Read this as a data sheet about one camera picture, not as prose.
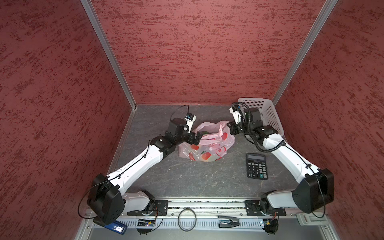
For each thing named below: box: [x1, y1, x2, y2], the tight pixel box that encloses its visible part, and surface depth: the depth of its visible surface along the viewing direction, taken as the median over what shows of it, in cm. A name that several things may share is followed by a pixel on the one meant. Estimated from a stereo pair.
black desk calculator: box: [246, 153, 268, 180], surface depth 88 cm
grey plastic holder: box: [296, 212, 329, 226], surface depth 70 cm
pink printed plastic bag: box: [178, 120, 235, 162], surface depth 87 cm
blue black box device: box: [104, 220, 128, 235], surface depth 68 cm
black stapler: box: [218, 215, 240, 228], surface depth 71 cm
